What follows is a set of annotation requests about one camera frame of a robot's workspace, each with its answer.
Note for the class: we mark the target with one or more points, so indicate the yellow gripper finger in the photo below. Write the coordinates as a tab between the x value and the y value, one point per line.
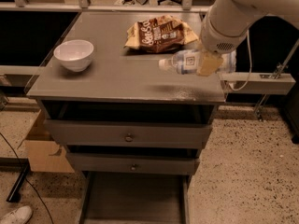
208	63

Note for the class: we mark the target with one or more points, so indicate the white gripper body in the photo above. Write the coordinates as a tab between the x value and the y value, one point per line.
214	41

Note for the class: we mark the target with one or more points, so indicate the blue plastic water bottle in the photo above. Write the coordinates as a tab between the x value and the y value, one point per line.
186	61

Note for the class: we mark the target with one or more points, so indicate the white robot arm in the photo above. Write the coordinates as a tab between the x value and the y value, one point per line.
227	22

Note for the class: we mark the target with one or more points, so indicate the grey drawer cabinet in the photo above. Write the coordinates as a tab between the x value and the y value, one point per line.
193	114

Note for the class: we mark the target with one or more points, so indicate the grey middle drawer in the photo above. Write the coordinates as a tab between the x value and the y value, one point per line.
131	164

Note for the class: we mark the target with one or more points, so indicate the grey drawer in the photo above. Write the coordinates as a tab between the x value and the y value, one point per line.
131	164
121	134
116	198

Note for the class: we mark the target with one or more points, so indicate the grey top drawer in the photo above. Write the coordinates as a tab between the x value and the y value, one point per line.
121	134

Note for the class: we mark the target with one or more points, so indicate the grey bottom drawer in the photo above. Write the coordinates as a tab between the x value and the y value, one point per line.
116	198

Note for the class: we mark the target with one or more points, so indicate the brown snack chip bag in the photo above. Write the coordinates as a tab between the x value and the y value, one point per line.
160	34

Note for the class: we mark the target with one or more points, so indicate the white ceramic bowl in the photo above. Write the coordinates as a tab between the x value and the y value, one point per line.
74	55

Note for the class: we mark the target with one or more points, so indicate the cardboard box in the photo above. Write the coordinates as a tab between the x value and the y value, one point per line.
43	153

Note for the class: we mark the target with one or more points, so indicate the black metal floor bar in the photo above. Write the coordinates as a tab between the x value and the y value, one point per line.
14	195

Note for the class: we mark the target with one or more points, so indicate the white sneaker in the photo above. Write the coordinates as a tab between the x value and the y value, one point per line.
18	216

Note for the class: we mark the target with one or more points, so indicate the metal rail frame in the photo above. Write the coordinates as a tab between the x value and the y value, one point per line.
93	7

